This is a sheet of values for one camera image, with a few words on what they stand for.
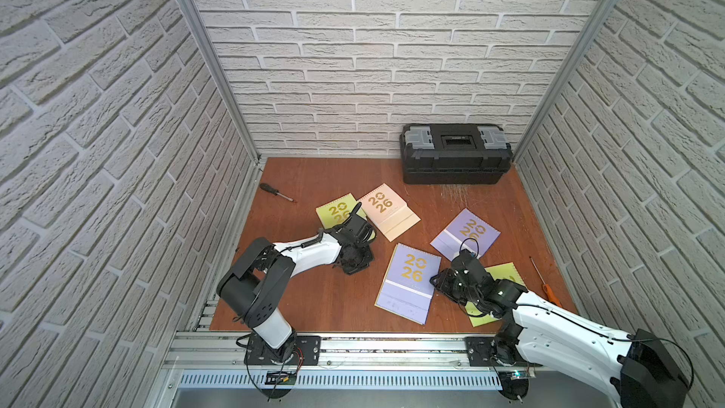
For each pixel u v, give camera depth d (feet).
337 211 3.31
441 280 2.70
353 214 2.50
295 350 2.35
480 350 2.43
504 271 2.89
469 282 2.09
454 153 3.25
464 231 3.12
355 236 2.37
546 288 2.77
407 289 2.73
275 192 3.50
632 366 1.36
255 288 1.47
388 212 3.29
